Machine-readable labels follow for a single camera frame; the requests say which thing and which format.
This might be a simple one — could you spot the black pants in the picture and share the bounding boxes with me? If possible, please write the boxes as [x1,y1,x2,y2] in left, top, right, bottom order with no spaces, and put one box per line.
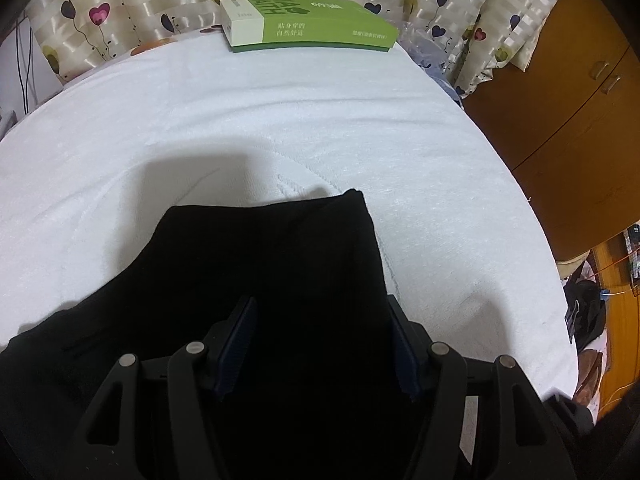
[1,190,421,479]

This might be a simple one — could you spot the black hanging cable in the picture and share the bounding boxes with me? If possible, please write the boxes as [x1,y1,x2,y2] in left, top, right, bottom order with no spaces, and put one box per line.
[13,16,39,114]

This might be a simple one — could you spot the white towel table cover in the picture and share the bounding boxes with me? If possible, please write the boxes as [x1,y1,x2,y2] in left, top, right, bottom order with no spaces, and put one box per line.
[1,32,578,396]

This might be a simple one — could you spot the green and white box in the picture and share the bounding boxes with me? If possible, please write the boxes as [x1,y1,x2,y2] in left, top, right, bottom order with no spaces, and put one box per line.
[220,0,398,52]

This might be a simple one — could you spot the black clothes pile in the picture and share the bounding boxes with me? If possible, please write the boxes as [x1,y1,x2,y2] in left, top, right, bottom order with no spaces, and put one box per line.
[563,266,606,353]

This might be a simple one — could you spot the orange wooden wardrobe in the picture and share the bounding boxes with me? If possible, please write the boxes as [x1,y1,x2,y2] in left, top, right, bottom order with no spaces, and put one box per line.
[465,0,639,413]

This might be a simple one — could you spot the blue cloth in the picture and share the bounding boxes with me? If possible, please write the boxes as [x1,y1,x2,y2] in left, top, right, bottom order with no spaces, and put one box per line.
[401,26,463,107]

